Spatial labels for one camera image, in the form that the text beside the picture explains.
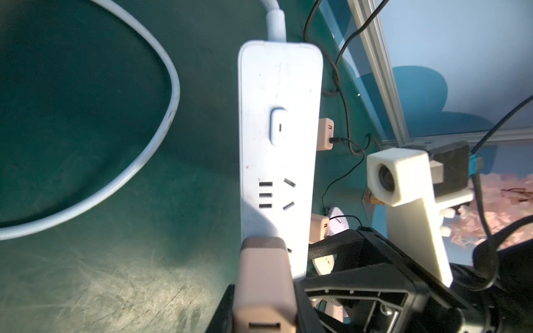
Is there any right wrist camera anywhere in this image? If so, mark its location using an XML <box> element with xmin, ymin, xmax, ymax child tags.
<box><xmin>366</xmin><ymin>141</ymin><xmax>473</xmax><ymax>287</ymax></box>

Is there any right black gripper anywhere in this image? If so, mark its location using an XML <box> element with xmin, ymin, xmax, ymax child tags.
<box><xmin>299</xmin><ymin>228</ymin><xmax>479</xmax><ymax>332</ymax></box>

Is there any white power strip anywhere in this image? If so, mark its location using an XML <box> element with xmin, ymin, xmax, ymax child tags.
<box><xmin>238</xmin><ymin>40</ymin><xmax>323</xmax><ymax>279</ymax></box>

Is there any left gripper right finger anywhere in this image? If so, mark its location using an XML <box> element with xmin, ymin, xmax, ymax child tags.
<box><xmin>294</xmin><ymin>282</ymin><xmax>325</xmax><ymax>333</ymax></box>

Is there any beige wooden power strip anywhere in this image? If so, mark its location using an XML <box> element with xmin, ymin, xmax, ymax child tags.
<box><xmin>312</xmin><ymin>255</ymin><xmax>335</xmax><ymax>312</ymax></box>

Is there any pink cherry blossom tree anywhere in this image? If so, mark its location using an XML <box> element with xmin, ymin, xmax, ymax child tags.
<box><xmin>448</xmin><ymin>173</ymin><xmax>532</xmax><ymax>248</ymax></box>

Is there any pink charger on beige strip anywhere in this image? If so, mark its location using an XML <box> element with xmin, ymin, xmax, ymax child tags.
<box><xmin>309</xmin><ymin>214</ymin><xmax>330</xmax><ymax>244</ymax></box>

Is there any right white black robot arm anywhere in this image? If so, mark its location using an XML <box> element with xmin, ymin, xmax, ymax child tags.
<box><xmin>296</xmin><ymin>227</ymin><xmax>532</xmax><ymax>332</ymax></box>

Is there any upper pink charger beige strip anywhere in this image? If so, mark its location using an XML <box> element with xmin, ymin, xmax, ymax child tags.
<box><xmin>316</xmin><ymin>118</ymin><xmax>335</xmax><ymax>151</ymax></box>

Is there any purple wireless mouse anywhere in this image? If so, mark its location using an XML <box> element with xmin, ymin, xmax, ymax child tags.
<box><xmin>328</xmin><ymin>207</ymin><xmax>350</xmax><ymax>237</ymax></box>

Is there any aluminium back frame bar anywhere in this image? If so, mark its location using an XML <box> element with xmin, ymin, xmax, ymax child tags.
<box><xmin>347</xmin><ymin>0</ymin><xmax>533</xmax><ymax>147</ymax></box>

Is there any black power cable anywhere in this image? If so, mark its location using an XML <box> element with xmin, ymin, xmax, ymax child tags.
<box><xmin>303</xmin><ymin>0</ymin><xmax>390</xmax><ymax>217</ymax></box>

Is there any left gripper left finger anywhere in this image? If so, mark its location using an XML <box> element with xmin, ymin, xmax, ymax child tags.
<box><xmin>205</xmin><ymin>284</ymin><xmax>235</xmax><ymax>333</ymax></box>

